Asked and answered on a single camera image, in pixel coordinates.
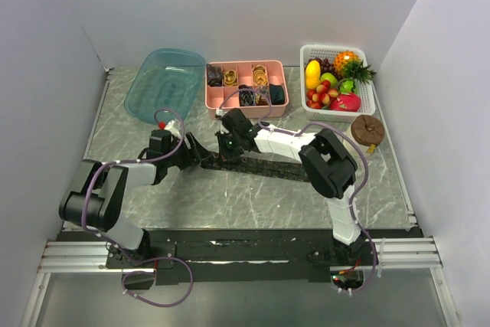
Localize white plastic fruit basket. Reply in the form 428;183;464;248
300;44;376;123

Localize green apple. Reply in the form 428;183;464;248
320;72;338;88

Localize purple cable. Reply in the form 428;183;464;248
82;108;187;244
216;87;380;297

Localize orange blue rolled tie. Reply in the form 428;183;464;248
254;86;271;106

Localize dark purple rolled tie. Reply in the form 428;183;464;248
238;85;255;107

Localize pink compartment organizer box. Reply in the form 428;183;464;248
204;60;289;118

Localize dark purple grapes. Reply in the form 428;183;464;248
305;57;337;74

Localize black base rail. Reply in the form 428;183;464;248
57;227;422;288

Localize red cherry bunch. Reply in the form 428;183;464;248
306;81;340;110

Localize pink dragon fruit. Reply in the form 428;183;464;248
329;93;361;113

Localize dark patterned necktie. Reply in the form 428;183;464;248
201;152;310;182

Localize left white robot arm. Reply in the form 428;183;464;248
58;129;211;267

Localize aluminium frame rail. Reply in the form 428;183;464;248
38;238;443;273

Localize dark brown rolled tie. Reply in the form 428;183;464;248
206;64;224;87

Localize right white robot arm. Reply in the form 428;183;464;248
215;108;373;265

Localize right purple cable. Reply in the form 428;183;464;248
216;87;380;297

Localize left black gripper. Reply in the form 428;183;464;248
164;132;212;170

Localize black rolled tie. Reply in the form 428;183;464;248
269;84;286;106

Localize yellow patterned rolled tie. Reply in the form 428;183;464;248
252;64;268;86

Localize brown lidded white jar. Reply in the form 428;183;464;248
345;115;385;157

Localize teal transparent plastic bin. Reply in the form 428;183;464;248
124;48;206;124

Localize gold rolled tie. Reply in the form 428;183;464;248
223;70;238;87

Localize yellow mango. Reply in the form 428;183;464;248
305;60;322;90

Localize orange pineapple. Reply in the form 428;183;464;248
333;51;376;83

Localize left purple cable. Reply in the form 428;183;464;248
82;108;187;244

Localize green leafy vegetable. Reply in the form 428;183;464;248
338;79;357;94

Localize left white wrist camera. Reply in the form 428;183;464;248
158;119;182;139

